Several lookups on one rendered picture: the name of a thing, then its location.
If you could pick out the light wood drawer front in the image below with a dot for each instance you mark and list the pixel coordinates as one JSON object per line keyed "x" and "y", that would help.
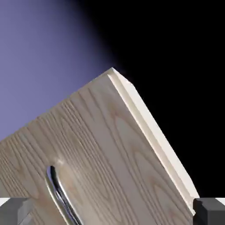
{"x": 105, "y": 149}

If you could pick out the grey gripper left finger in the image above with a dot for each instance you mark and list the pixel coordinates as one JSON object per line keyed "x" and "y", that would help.
{"x": 12, "y": 211}

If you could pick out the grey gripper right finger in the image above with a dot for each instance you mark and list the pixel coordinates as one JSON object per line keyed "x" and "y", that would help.
{"x": 209, "y": 212}

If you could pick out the light wood cabinet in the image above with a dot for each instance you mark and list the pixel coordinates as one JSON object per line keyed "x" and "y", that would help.
{"x": 151, "y": 121}

